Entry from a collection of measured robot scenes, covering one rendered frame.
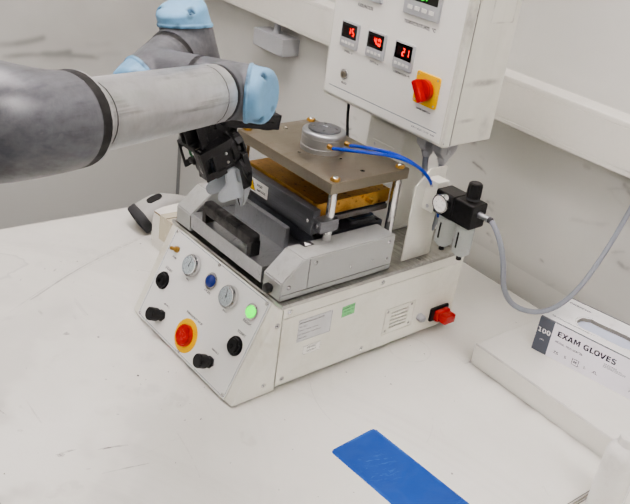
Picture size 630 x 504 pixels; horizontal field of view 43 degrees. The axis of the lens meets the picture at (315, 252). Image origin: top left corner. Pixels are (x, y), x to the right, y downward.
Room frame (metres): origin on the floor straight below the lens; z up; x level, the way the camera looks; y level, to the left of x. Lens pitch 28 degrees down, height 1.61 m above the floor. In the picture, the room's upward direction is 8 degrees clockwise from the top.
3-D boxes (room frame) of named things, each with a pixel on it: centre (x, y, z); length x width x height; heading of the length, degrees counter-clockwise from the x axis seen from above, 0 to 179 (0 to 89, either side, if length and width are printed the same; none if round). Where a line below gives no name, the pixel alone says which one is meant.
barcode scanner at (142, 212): (1.68, 0.35, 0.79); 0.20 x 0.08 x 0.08; 131
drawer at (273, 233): (1.32, 0.05, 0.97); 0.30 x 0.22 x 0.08; 133
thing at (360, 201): (1.35, 0.01, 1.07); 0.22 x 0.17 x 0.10; 43
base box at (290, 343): (1.33, 0.01, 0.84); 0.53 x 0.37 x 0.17; 133
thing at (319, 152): (1.36, -0.02, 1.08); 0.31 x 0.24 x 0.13; 43
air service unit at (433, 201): (1.28, -0.23, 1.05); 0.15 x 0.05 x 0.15; 43
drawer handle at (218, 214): (1.23, 0.15, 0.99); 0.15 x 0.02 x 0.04; 43
